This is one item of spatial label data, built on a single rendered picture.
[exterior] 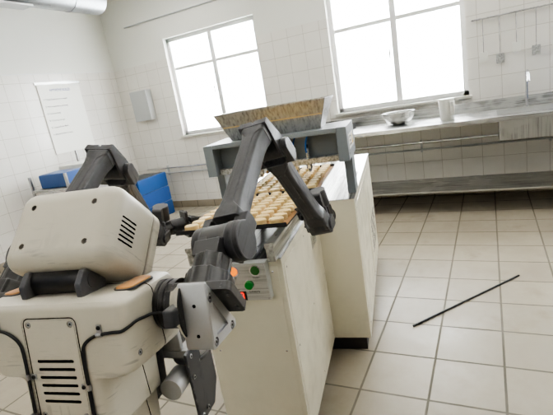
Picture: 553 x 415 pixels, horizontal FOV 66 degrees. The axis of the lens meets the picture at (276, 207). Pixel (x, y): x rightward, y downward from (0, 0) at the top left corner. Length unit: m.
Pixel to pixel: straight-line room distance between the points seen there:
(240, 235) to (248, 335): 0.88
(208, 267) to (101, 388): 0.25
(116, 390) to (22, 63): 5.49
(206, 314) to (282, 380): 1.02
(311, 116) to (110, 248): 1.49
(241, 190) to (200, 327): 0.30
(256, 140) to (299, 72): 4.31
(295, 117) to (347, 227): 0.59
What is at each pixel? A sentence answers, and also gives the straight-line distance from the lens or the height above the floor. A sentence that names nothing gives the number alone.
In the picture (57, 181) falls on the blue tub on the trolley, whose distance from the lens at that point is 5.27.
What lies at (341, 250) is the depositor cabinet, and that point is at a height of 0.58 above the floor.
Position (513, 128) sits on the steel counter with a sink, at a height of 0.75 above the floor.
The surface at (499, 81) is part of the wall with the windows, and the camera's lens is 4.91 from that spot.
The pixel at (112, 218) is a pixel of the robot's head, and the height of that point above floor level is 1.21.
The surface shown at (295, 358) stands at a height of 0.45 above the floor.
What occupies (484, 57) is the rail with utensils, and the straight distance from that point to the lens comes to 4.86.
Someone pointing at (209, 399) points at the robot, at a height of 0.78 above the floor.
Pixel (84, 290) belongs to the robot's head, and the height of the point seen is 1.12.
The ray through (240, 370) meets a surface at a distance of 1.73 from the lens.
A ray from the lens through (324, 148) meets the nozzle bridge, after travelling 2.10.
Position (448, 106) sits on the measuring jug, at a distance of 4.36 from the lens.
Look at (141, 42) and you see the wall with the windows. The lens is 6.56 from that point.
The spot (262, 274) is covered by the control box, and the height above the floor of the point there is 0.80.
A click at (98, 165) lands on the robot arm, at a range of 1.22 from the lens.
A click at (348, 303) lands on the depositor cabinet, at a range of 2.26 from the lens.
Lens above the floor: 1.36
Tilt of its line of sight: 14 degrees down
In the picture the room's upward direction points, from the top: 10 degrees counter-clockwise
